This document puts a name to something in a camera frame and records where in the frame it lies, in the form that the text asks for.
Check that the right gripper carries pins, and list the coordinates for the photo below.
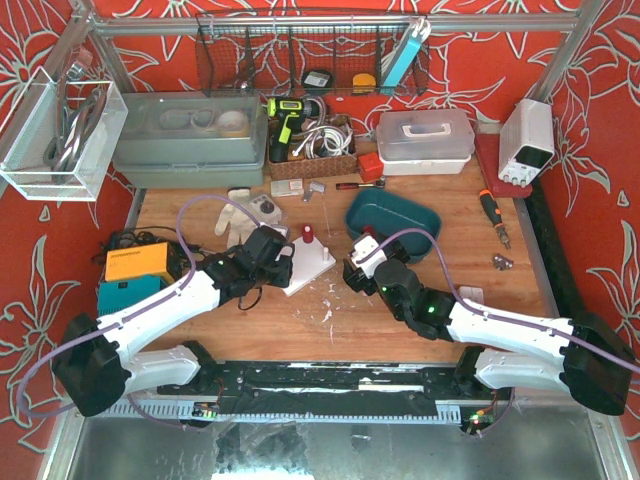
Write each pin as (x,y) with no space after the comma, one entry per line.
(353,277)

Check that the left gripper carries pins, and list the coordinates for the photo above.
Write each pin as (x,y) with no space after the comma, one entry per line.
(279,270)

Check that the white peg base plate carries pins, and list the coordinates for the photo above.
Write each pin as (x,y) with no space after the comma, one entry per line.
(310,260)

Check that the white control box with knob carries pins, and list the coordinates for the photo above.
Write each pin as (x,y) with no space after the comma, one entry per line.
(265,210)

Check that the white work glove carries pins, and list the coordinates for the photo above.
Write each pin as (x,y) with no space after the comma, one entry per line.
(233,220)

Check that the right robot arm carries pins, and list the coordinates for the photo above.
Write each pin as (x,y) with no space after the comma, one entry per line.
(581,356)

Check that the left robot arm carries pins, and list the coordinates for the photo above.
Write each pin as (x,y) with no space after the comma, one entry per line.
(104,359)

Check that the teal plastic tray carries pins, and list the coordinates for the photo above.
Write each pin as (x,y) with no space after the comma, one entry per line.
(388,213)

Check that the small white cardboard box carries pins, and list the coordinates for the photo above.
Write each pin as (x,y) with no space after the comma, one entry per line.
(286,188)

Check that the white power adapter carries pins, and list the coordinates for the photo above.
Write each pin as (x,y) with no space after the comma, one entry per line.
(474,294)

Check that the red small box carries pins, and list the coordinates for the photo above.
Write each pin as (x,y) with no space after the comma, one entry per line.
(370,167)

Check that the yellow electronic box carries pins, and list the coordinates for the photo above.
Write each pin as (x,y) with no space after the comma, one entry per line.
(158,259)

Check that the small metal parts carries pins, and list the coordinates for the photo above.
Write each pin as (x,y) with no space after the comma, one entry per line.
(502,263)

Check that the white plastic toolbox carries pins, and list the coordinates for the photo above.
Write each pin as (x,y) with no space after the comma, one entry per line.
(424,142)

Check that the grey plastic storage box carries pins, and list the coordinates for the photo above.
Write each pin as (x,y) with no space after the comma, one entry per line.
(183,140)

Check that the teal electronic box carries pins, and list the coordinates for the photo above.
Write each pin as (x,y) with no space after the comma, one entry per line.
(118,295)

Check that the red pad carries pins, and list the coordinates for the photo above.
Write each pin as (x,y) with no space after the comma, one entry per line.
(487,153)

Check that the yellow tape measure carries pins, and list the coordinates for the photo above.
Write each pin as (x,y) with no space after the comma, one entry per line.
(363,84)

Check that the white power supply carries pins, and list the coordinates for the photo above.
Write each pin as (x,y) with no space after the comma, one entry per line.
(526,143)

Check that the clear acrylic bin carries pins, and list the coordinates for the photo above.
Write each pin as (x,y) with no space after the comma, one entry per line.
(57,145)

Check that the blue white device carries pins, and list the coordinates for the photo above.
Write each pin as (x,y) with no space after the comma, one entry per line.
(395,64)

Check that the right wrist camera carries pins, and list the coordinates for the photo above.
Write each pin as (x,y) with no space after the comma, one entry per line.
(366,255)

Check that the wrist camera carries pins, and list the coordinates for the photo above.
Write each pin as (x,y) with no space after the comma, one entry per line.
(282,230)
(366,255)

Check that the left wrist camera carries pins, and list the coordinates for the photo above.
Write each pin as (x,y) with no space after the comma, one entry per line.
(282,230)

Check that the metal L bracket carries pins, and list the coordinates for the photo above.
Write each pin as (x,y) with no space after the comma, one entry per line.
(313,187)

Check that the red handled ratchet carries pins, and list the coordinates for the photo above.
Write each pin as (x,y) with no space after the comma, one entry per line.
(355,185)

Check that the brown basket with cables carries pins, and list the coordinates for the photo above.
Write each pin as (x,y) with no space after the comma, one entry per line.
(333,154)

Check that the black mounting base rail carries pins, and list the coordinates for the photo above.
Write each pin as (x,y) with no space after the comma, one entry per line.
(336,389)

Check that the green cordless drill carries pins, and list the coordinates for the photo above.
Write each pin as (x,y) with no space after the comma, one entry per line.
(290,114)

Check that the orange handled screwdriver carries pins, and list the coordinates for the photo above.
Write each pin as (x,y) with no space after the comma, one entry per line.
(493,213)

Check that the black wire basket shelf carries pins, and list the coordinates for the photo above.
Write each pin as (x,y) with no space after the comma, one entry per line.
(267,51)

